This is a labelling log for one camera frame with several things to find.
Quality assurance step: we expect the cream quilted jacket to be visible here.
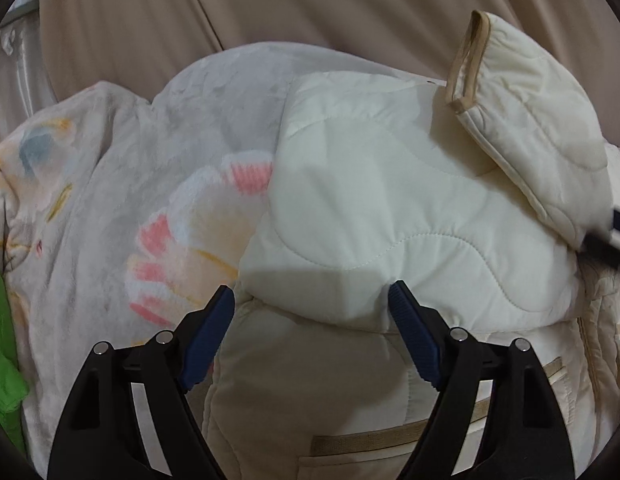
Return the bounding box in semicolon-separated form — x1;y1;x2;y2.
203;11;620;479

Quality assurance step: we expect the grey floral plush blanket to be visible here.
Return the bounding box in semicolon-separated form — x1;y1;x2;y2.
0;40;426;476

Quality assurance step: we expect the green cloth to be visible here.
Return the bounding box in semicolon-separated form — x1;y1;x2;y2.
0;272;29;454

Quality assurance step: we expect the white striped sheer curtain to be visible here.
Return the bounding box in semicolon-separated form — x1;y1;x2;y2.
0;0;56;142

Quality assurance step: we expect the beige curtain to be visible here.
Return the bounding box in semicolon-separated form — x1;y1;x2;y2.
40;0;620;145

